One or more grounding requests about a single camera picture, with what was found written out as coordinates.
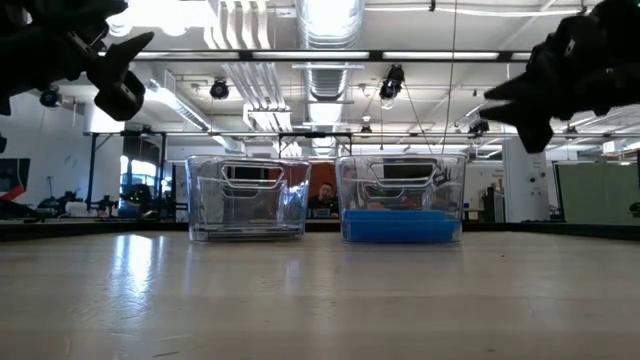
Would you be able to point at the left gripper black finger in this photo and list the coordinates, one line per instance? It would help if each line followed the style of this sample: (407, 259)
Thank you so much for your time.
(120, 97)
(122, 55)

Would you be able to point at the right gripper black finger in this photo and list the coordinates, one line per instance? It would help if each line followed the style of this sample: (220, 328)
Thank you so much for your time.
(532, 125)
(525, 89)

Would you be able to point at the clear jewel case black tray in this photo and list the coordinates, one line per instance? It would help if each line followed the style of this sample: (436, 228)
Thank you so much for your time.
(247, 230)

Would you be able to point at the black background robot arm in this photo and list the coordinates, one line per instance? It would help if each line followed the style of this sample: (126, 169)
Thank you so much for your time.
(50, 202)

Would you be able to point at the white pillar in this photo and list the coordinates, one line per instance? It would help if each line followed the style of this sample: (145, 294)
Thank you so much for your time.
(525, 190)

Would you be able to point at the green partition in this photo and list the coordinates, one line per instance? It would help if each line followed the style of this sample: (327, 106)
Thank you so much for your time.
(595, 192)

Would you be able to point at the clear plastic bin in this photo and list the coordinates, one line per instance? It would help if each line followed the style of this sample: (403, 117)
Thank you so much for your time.
(240, 205)
(400, 195)

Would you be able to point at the person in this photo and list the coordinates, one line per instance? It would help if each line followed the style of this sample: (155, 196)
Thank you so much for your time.
(325, 192)

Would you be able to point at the black ceiling camera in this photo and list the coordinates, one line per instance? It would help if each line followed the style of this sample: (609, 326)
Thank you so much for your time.
(50, 97)
(219, 89)
(392, 82)
(478, 127)

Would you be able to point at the black metal background frame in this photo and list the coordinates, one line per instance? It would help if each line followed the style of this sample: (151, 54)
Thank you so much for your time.
(92, 170)

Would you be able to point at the dark wall monitor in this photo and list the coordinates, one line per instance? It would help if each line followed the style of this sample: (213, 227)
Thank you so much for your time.
(15, 175)

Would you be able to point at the silver ceiling duct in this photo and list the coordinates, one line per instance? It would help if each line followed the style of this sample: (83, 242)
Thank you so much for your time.
(327, 30)

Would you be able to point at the orange wall panel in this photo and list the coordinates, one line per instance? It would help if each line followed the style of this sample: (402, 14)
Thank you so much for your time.
(317, 172)

